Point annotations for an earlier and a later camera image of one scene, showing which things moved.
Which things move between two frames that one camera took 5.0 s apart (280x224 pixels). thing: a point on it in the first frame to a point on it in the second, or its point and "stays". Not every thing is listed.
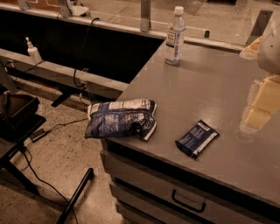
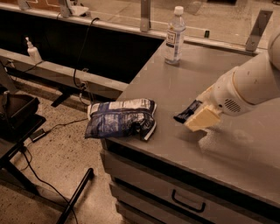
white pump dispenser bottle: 33,52 stays
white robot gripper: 271,51 to 226,94
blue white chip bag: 129,117 stays
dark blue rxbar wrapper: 196,140 to 187,111
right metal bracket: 259,26 stays
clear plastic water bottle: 175,37 stays
